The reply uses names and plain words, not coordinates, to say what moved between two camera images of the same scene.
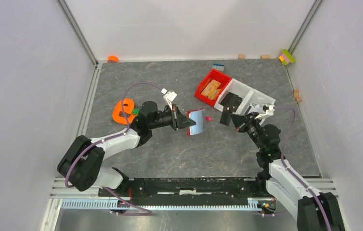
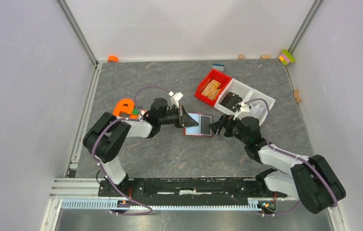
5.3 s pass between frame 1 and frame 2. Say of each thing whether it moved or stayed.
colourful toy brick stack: stayed
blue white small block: stayed
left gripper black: stayed
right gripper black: moved
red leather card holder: moved
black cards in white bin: stayed
